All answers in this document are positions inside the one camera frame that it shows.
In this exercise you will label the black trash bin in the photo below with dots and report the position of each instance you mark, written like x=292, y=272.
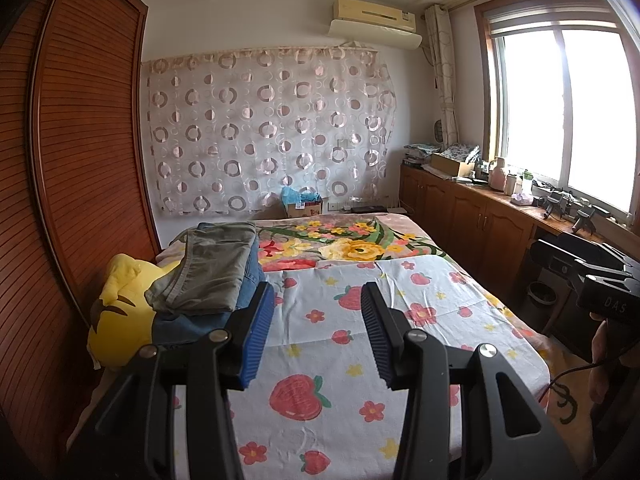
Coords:
x=541, y=307

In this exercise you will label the beige wall air conditioner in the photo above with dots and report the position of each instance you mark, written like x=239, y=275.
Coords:
x=370, y=10

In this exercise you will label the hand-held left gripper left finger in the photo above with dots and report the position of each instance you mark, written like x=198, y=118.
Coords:
x=257, y=335

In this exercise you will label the folded blue jeans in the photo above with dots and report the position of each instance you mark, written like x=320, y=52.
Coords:
x=180, y=327

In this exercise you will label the lavender packet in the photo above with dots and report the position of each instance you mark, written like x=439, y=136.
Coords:
x=521, y=198

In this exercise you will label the brown slatted wooden wardrobe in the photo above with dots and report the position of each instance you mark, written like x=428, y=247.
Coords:
x=85, y=160

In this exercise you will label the patterned cloth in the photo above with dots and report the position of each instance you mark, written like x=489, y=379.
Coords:
x=462, y=151

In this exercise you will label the wooden cabinet counter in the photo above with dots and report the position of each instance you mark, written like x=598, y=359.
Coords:
x=465, y=215

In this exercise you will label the grey-green pants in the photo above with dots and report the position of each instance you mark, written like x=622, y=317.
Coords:
x=210, y=265

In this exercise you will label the circle-patterned wall curtain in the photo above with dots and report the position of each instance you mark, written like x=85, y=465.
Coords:
x=260, y=125

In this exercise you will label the green capped bottle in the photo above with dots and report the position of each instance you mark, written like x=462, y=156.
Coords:
x=527, y=182

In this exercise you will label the grey oval fan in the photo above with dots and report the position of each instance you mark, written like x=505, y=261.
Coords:
x=438, y=132

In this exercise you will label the floral peach blanket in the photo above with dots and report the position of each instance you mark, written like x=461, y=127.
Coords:
x=350, y=245

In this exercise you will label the stack of folded cloths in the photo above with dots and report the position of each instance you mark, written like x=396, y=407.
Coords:
x=420, y=154

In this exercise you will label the person's right hand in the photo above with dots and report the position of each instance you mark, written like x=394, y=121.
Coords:
x=597, y=340

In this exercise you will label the white strawberry print bed sheet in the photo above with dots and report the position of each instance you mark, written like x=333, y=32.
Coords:
x=320, y=345

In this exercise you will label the patterned window curtain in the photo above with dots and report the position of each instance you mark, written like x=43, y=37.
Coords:
x=445, y=70

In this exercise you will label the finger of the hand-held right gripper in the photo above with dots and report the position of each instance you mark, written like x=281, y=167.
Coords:
x=610, y=272
x=560, y=255

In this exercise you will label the yellow plush toy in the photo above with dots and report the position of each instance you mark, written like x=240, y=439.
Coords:
x=120, y=320

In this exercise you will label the open cardboard box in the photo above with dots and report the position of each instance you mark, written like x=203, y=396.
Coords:
x=450, y=166

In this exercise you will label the white wall socket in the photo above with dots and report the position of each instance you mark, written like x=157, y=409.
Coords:
x=338, y=206

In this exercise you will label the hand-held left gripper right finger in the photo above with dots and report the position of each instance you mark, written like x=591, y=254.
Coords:
x=375, y=335

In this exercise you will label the white jar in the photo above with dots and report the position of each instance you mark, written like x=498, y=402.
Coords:
x=511, y=185

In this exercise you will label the wooden framed window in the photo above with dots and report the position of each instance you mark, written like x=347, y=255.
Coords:
x=530, y=100

